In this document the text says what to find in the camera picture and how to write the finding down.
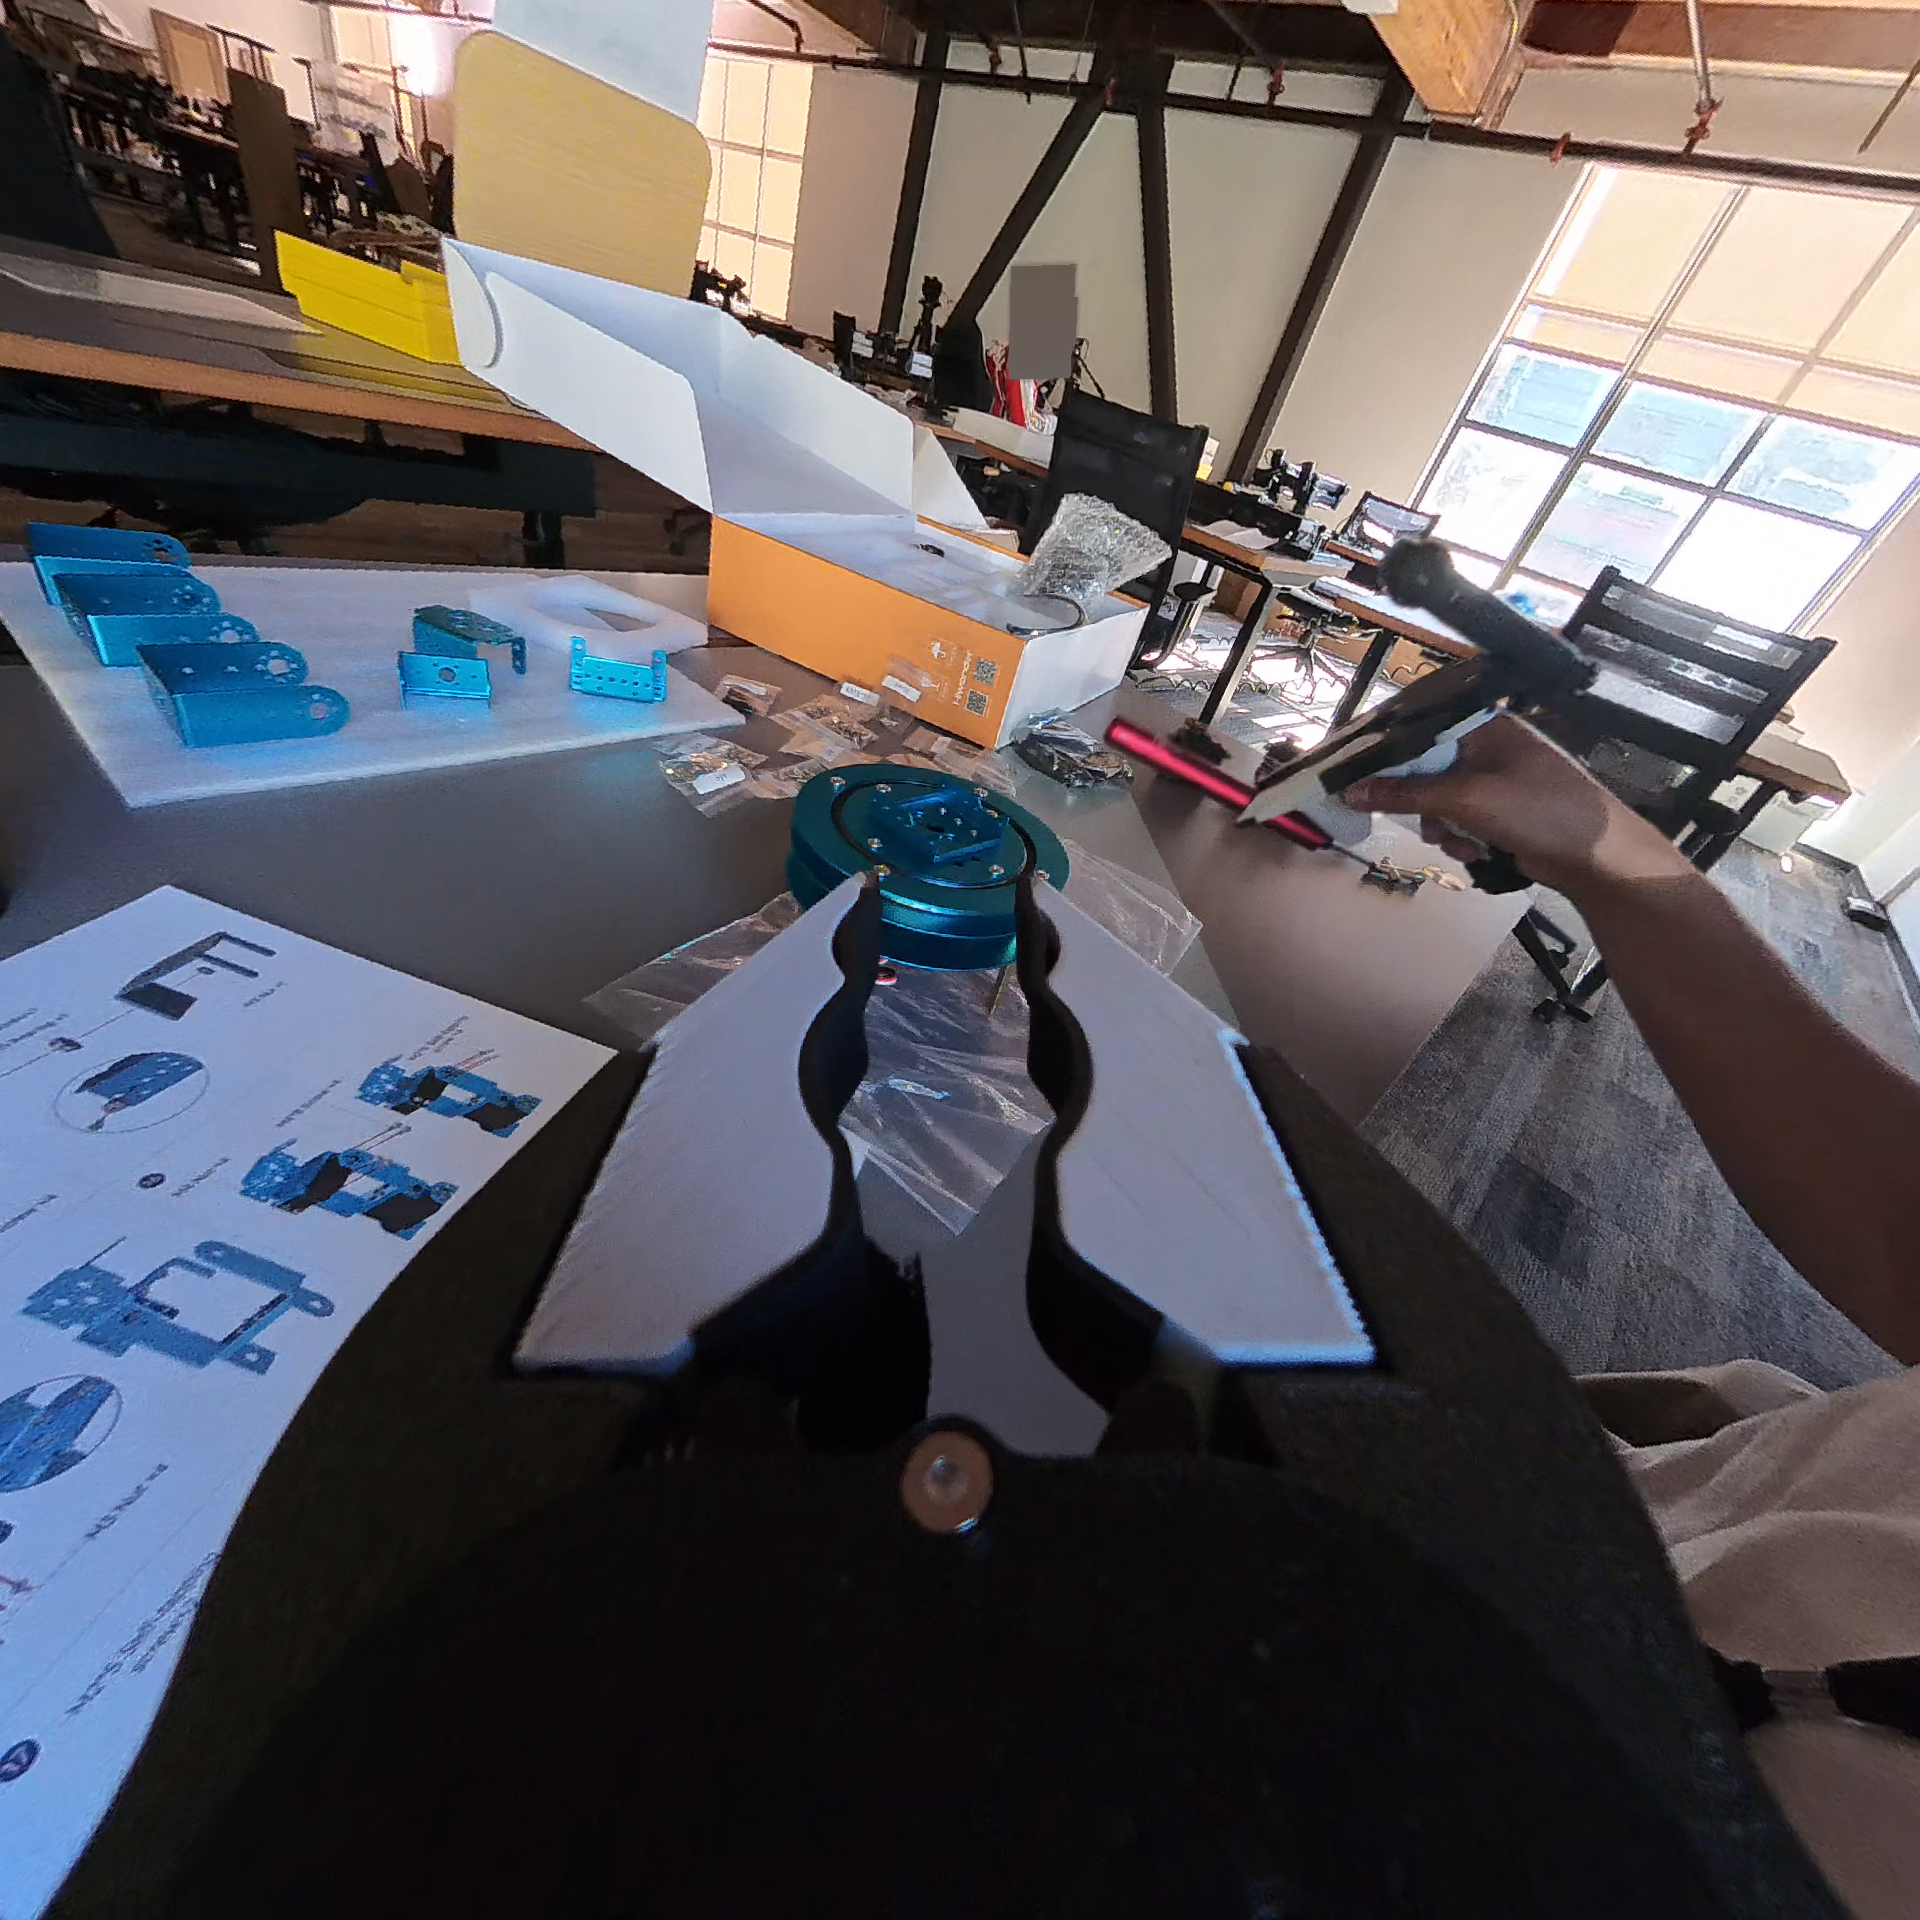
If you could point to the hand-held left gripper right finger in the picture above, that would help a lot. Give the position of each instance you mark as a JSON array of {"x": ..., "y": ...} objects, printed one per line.
[{"x": 1202, "y": 1184}]

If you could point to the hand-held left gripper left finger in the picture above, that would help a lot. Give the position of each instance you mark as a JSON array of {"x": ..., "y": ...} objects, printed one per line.
[{"x": 706, "y": 1170}]

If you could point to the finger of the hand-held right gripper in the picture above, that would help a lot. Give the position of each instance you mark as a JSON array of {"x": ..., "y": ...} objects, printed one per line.
[
  {"x": 1396, "y": 727},
  {"x": 1319, "y": 788}
]

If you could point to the teal round turntable base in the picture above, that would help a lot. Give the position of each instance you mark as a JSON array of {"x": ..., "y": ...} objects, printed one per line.
[{"x": 932, "y": 840}]

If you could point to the pile of small parts bags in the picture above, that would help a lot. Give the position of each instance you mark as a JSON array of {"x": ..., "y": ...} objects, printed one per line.
[{"x": 810, "y": 727}]

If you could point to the white instruction manual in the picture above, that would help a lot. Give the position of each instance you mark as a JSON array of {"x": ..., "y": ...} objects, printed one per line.
[{"x": 150, "y": 1201}]

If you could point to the person's right forearm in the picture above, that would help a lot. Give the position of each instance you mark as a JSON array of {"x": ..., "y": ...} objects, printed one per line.
[{"x": 1770, "y": 1080}]

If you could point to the person's right hand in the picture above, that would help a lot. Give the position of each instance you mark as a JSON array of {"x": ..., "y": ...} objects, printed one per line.
[{"x": 1531, "y": 797}]

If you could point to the black office chair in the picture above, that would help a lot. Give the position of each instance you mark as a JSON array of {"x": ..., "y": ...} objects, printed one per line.
[
  {"x": 1694, "y": 674},
  {"x": 1118, "y": 465}
]

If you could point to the large clear plastic bag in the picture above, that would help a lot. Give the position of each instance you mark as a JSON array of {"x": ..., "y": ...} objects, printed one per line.
[{"x": 932, "y": 1096}]

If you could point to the large grid window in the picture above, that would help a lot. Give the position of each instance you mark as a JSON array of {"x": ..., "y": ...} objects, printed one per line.
[{"x": 1694, "y": 434}]

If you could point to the wooden background table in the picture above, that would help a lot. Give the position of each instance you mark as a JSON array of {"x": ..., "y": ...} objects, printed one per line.
[{"x": 1794, "y": 761}]

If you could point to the bubble wrap bag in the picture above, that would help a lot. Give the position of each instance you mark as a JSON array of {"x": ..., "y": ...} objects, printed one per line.
[{"x": 1096, "y": 540}]

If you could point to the orange white cardboard box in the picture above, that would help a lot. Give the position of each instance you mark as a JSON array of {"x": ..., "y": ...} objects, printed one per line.
[{"x": 870, "y": 629}]

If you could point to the white foam sheet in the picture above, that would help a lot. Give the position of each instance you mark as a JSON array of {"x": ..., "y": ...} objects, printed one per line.
[{"x": 375, "y": 720}]

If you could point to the person's beige clothing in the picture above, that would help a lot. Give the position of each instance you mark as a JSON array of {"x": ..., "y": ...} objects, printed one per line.
[{"x": 1799, "y": 1501}]

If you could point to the wooden side table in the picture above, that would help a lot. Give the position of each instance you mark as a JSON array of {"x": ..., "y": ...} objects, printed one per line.
[{"x": 226, "y": 375}]

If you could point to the yellow plastic box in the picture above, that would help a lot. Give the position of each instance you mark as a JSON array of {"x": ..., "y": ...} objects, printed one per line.
[{"x": 360, "y": 293}]

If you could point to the pale yellow board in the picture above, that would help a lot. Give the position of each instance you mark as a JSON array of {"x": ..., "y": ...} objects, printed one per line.
[{"x": 580, "y": 166}]

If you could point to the short blue U bracket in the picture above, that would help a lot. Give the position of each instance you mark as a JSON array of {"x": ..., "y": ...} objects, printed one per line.
[{"x": 616, "y": 671}]

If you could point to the small blue angled bracket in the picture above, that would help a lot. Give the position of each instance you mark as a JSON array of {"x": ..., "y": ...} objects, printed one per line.
[{"x": 442, "y": 677}]

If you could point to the teal multi-hole bracket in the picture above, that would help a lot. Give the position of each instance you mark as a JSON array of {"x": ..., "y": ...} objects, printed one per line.
[{"x": 474, "y": 629}]

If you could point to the large blue U bracket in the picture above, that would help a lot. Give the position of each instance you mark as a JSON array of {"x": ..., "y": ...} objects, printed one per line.
[
  {"x": 242, "y": 698},
  {"x": 142, "y": 609},
  {"x": 106, "y": 543}
]

